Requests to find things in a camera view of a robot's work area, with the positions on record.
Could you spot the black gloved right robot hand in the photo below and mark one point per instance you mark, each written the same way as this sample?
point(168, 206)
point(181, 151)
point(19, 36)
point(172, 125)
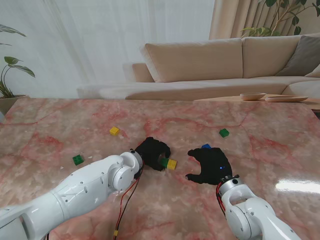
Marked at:
point(215, 165)

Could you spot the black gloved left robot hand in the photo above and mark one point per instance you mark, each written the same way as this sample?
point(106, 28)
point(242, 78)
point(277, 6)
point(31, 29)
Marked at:
point(150, 152)

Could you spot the green toy brick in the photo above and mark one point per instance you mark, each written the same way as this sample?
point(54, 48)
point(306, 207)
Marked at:
point(224, 132)
point(165, 162)
point(78, 160)

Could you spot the blue toy brick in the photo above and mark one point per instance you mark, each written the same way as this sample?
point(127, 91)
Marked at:
point(206, 146)

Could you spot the yellow toy brick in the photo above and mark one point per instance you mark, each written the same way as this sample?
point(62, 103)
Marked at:
point(172, 164)
point(114, 131)

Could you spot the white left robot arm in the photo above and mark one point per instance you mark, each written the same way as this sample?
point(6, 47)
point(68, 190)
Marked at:
point(87, 180)

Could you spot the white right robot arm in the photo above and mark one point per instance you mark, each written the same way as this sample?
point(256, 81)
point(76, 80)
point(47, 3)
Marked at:
point(250, 212)

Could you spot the light wooden coffee table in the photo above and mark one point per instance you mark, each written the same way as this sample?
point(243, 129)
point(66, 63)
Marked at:
point(225, 99)

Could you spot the wooden bowl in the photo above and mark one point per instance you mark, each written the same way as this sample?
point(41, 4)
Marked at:
point(252, 96)

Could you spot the flat wooden plate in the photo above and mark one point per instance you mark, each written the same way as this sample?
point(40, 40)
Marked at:
point(286, 99)

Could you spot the beige sofa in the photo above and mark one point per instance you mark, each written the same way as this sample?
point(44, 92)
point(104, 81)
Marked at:
point(195, 62)

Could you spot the white sheer curtain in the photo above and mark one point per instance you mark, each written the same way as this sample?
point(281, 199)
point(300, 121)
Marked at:
point(100, 37)

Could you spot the cream cushion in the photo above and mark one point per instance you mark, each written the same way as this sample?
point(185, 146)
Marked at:
point(315, 73)

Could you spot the grey cushion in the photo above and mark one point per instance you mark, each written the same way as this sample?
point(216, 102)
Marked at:
point(305, 55)

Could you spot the beige curtain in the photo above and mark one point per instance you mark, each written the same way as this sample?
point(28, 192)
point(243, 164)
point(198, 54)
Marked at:
point(225, 20)

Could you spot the grey plant pot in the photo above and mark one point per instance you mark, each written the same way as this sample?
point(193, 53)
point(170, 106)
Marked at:
point(10, 102)

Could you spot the green potted plant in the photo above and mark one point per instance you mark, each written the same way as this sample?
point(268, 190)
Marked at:
point(25, 70)

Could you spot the tall leafy plant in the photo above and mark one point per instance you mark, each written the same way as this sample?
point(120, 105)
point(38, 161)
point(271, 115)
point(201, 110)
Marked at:
point(295, 20)

